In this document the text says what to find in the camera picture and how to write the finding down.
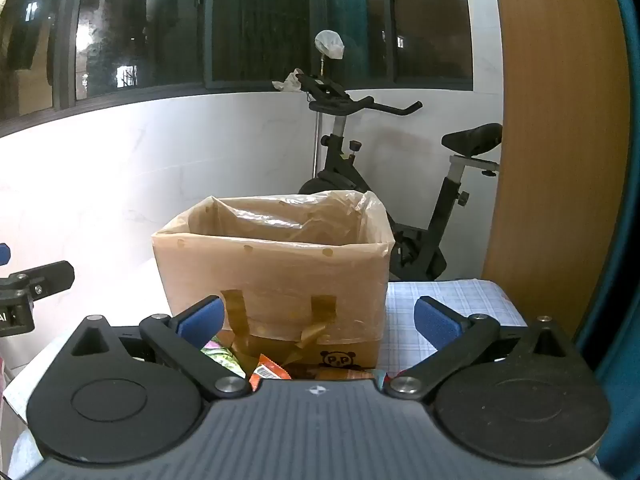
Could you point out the orange red snack packet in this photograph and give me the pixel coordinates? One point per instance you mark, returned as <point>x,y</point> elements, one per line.
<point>267,372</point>

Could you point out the white crumpled cloth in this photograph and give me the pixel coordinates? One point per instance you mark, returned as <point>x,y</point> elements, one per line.
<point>289,81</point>

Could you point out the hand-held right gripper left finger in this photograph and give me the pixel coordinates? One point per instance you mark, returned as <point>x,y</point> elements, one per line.
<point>202,319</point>

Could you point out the dark framed window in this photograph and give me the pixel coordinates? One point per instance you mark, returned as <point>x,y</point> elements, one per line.
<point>250,25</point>

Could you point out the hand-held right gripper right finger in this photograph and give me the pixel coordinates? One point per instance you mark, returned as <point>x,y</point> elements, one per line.
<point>437,325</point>

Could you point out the brown cardboard box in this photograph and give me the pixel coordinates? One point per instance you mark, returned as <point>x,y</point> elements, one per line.
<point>350,355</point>

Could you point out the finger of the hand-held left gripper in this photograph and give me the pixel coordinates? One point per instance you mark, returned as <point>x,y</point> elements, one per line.
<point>45,277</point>
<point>4,255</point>

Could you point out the green snack packet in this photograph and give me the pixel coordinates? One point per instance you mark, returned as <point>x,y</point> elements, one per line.
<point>222,357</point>

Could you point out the clear packet with orange snack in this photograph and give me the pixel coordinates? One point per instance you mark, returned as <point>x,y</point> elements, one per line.
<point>345,374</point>

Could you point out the wooden door panel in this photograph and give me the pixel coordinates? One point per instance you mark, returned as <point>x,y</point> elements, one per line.
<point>550,160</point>

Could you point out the white plastic bag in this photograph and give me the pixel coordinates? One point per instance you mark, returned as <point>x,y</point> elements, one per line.
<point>331,44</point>

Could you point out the clear plastic bag liner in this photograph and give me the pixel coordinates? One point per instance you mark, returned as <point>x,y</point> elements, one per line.
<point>280,270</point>

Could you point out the metal stand pole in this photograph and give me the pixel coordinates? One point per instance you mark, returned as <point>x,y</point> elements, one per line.
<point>316,150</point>

